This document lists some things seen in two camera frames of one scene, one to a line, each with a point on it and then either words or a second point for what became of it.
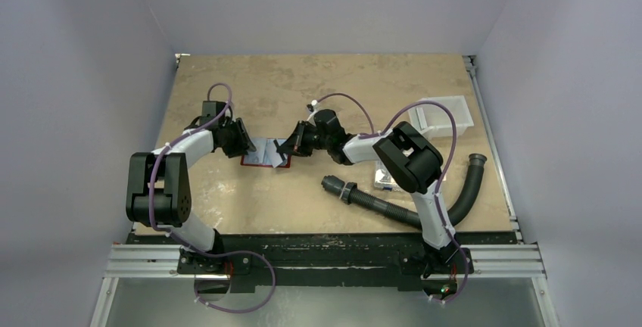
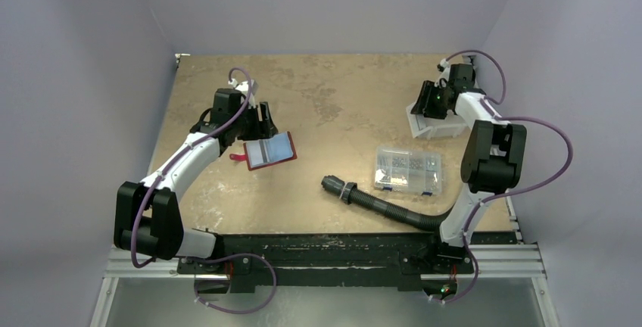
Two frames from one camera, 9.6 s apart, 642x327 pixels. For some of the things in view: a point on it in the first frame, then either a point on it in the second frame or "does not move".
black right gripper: [302, 138] -> [434, 109]
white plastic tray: [435, 120] does not move
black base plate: [325, 263] does not move
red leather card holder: [266, 154] does not move
